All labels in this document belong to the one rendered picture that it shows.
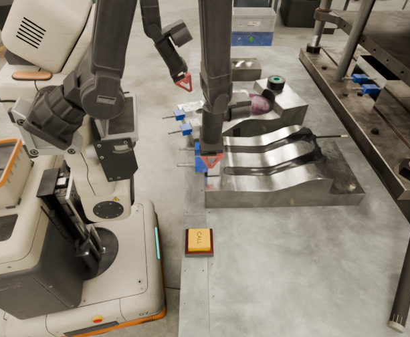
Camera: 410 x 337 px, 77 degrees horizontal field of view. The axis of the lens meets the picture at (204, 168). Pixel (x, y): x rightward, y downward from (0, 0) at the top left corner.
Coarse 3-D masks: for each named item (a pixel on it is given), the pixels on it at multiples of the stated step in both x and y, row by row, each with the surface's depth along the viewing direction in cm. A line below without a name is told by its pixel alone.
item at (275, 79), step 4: (272, 76) 118; (276, 76) 118; (280, 76) 118; (268, 80) 115; (272, 80) 115; (276, 80) 118; (280, 80) 115; (284, 80) 115; (268, 84) 116; (272, 84) 114; (276, 84) 113; (280, 84) 114; (284, 84) 116; (272, 88) 115; (276, 88) 115; (280, 88) 115
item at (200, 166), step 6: (198, 156) 81; (180, 162) 81; (186, 162) 81; (192, 162) 81; (198, 162) 80; (204, 162) 80; (210, 162) 78; (198, 168) 80; (204, 168) 80; (210, 168) 79; (216, 168) 79; (210, 174) 81; (216, 174) 81
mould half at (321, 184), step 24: (240, 144) 93; (288, 144) 88; (312, 168) 78; (336, 168) 88; (216, 192) 78; (240, 192) 78; (264, 192) 79; (288, 192) 79; (312, 192) 79; (336, 192) 81; (360, 192) 81
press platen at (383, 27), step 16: (320, 16) 158; (336, 16) 151; (352, 16) 150; (384, 16) 150; (400, 16) 150; (368, 32) 131; (384, 32) 131; (400, 32) 131; (368, 48) 125; (384, 48) 116; (400, 48) 116; (384, 64) 115; (400, 64) 106
